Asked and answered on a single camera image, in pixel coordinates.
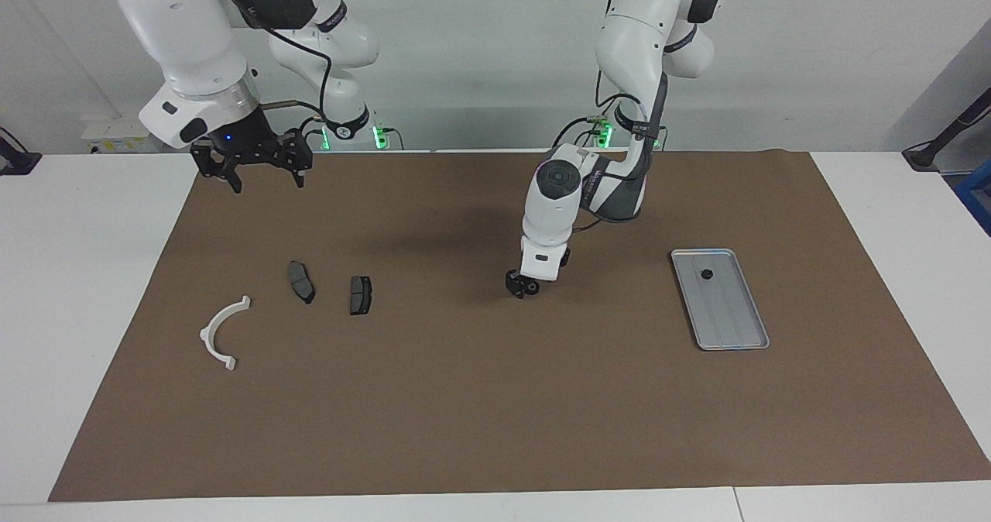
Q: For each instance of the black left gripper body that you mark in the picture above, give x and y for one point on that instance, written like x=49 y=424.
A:
x=513 y=280

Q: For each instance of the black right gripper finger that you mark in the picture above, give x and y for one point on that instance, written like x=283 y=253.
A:
x=234 y=178
x=298 y=175

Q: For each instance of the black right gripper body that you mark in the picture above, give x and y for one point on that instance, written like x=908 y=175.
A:
x=255 y=146

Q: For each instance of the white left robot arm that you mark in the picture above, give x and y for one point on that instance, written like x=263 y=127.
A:
x=550 y=212

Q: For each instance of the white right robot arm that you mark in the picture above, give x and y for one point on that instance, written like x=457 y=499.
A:
x=186 y=34

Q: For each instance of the silver metal tray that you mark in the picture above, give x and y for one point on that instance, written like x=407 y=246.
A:
x=724 y=309

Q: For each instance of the dark grey brake pad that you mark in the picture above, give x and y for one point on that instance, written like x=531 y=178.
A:
x=300 y=282
x=360 y=296

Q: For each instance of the brown table mat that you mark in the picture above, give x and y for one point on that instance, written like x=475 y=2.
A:
x=464 y=398

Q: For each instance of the black table clamp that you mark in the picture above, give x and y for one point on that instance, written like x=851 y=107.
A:
x=15 y=162

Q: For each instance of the blue crate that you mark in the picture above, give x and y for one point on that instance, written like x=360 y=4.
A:
x=977 y=197

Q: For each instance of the white curved plastic bracket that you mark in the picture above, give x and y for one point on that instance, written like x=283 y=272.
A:
x=213 y=328

